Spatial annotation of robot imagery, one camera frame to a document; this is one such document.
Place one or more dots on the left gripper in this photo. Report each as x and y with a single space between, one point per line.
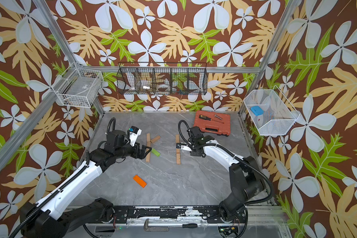
143 153

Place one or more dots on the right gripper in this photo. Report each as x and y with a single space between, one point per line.
194 153

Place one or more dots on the green block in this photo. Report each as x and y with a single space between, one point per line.
155 152

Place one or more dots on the wooden block diagonal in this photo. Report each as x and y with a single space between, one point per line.
155 139

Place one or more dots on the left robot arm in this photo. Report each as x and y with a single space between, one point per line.
48 218

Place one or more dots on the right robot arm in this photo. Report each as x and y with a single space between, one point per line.
248 184

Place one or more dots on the red tool case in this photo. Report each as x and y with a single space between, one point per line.
213 127

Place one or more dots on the screwdriver in case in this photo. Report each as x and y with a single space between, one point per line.
206 118

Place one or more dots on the blue object in basket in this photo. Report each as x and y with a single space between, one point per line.
257 111

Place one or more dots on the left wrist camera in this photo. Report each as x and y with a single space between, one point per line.
134 133

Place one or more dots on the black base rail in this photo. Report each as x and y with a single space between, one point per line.
202 213

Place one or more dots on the black wire basket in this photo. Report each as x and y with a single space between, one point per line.
165 78

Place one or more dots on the white wire basket right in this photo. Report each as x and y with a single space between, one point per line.
279 113

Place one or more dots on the white wire basket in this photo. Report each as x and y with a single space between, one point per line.
78 86
279 113

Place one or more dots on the white wire basket left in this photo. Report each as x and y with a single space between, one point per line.
78 86

